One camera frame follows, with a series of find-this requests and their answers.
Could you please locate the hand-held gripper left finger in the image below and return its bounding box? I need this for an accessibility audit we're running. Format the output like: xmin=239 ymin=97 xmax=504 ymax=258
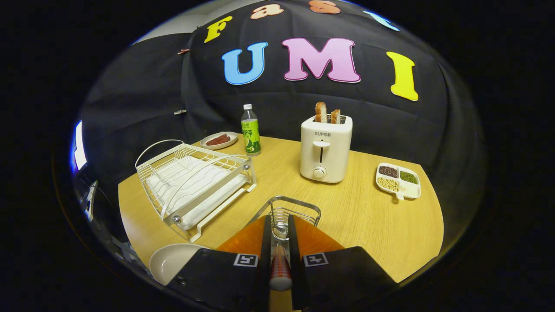
xmin=167 ymin=214 xmax=271 ymax=310

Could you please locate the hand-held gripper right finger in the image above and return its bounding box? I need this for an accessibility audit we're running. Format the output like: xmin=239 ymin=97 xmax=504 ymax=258
xmin=288 ymin=214 xmax=397 ymax=310

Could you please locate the spoon with red checked handle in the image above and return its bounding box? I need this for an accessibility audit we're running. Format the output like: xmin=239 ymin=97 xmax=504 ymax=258
xmin=269 ymin=224 xmax=293 ymax=292

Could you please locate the metal wire basket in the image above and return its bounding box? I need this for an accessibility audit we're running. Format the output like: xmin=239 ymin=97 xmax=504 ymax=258
xmin=249 ymin=196 xmax=322 ymax=243

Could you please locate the white plate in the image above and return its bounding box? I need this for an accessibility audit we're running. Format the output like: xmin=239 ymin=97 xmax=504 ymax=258
xmin=150 ymin=244 xmax=213 ymax=286

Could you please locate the white wire dish rack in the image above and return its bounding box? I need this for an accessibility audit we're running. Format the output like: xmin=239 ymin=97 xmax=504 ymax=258
xmin=135 ymin=140 xmax=257 ymax=243

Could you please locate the white divided dish with beans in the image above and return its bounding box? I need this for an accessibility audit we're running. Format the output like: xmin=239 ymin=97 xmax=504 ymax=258
xmin=375 ymin=162 xmax=421 ymax=201

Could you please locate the small beige plate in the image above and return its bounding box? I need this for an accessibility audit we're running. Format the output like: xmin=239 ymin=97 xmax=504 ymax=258
xmin=200 ymin=132 xmax=238 ymax=150

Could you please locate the white toaster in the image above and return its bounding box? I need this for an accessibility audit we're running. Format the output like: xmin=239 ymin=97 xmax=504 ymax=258
xmin=300 ymin=114 xmax=353 ymax=184

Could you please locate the green label drink bottle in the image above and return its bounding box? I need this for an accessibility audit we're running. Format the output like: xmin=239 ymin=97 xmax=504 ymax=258
xmin=241 ymin=104 xmax=262 ymax=156

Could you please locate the black backdrop cloth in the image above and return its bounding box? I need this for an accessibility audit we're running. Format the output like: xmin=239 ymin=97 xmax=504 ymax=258
xmin=74 ymin=0 xmax=484 ymax=243

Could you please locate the bright screen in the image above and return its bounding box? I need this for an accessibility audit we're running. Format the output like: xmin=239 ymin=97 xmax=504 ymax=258
xmin=71 ymin=120 xmax=88 ymax=172

